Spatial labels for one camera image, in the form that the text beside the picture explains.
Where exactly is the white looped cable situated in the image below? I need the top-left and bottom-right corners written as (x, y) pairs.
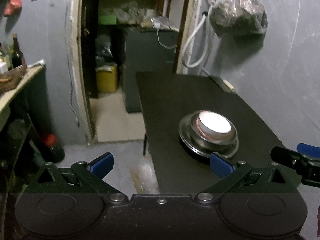
top-left (180, 12), bottom-right (213, 68)

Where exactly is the red cap dark bottle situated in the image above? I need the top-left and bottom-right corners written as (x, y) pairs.
top-left (42, 134), bottom-right (65, 164)

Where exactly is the wooden side shelf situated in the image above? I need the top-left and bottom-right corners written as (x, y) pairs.
top-left (1, 59), bottom-right (46, 130)

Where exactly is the dark wine bottle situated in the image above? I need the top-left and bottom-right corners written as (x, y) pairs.
top-left (11, 34), bottom-right (25, 68)

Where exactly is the yellow container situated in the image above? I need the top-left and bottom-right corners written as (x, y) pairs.
top-left (96, 65), bottom-right (118, 93)

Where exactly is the steel plate with sticker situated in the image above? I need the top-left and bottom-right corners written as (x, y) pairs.
top-left (178, 110), bottom-right (239, 159)

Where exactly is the cleaver knife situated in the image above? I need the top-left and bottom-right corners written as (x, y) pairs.
top-left (212, 76), bottom-right (235, 93)

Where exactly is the green box on shelf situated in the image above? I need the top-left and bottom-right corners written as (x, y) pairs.
top-left (98, 8), bottom-right (117, 25)

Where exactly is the steel bowl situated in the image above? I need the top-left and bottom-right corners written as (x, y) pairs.
top-left (189, 110), bottom-right (238, 151)

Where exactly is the white ceramic bowl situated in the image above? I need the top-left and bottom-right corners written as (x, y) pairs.
top-left (196, 111), bottom-right (232, 139)

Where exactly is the red hanging bag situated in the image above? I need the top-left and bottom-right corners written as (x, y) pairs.
top-left (3, 0), bottom-right (22, 17)

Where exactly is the dark grey cabinet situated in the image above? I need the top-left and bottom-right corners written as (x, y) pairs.
top-left (122, 27), bottom-right (178, 113)

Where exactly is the hanging plastic bag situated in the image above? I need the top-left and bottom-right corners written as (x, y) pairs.
top-left (209, 0), bottom-right (268, 37)

